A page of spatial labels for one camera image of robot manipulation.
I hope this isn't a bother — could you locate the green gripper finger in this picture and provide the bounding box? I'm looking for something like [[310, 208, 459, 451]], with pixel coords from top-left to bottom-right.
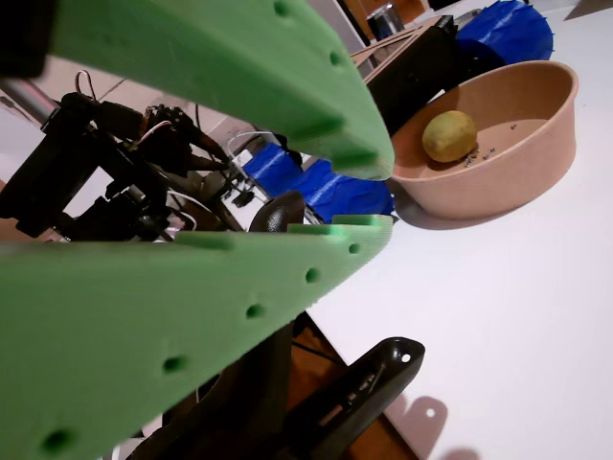
[[0, 215, 395, 460]]

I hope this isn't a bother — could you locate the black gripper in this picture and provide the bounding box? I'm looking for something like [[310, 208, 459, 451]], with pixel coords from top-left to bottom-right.
[[47, 0, 397, 182]]

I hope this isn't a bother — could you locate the yellow ball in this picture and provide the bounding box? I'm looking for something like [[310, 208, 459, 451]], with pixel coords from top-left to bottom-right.
[[420, 109, 479, 164]]

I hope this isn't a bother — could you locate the brown paper bowl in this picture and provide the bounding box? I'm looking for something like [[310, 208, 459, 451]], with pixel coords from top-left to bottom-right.
[[390, 60, 579, 221]]

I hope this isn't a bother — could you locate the blue rover wheel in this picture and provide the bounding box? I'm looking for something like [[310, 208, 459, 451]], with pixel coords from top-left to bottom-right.
[[454, 0, 556, 67], [241, 143, 397, 225]]

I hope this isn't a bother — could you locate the blue silver drink can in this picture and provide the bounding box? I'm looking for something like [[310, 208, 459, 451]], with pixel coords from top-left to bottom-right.
[[366, 4, 402, 43]]

